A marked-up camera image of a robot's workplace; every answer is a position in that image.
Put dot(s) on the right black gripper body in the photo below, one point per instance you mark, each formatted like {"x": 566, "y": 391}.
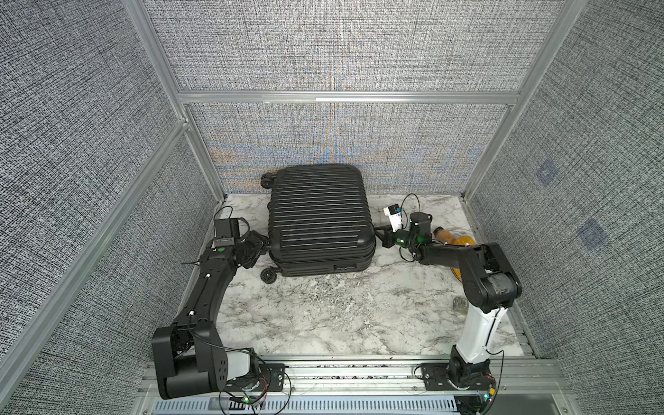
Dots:
{"x": 400, "y": 238}

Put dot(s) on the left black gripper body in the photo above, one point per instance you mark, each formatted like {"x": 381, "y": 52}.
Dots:
{"x": 249, "y": 246}

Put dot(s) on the black hard-shell suitcase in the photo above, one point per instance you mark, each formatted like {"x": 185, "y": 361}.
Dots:
{"x": 319, "y": 221}

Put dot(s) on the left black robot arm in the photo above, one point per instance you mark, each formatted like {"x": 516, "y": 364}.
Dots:
{"x": 189, "y": 356}

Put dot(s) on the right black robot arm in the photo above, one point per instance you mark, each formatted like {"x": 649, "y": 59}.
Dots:
{"x": 490, "y": 286}

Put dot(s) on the brown bottle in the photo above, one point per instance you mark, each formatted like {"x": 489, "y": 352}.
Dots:
{"x": 444, "y": 236}

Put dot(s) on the yellow mesh sponge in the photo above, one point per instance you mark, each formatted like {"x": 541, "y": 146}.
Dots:
{"x": 462, "y": 241}

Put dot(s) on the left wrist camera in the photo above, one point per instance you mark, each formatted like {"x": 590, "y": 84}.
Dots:
{"x": 226, "y": 232}

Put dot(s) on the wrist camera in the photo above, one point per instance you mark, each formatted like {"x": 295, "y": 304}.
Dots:
{"x": 395, "y": 215}
{"x": 226, "y": 232}

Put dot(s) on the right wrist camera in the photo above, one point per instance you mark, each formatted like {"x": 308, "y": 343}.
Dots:
{"x": 395, "y": 215}

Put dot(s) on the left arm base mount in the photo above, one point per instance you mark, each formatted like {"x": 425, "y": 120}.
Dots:
{"x": 270, "y": 377}

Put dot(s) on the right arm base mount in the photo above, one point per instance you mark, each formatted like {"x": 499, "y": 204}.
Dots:
{"x": 458, "y": 376}

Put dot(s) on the aluminium front rail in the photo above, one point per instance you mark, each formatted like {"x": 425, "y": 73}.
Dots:
{"x": 412, "y": 375}

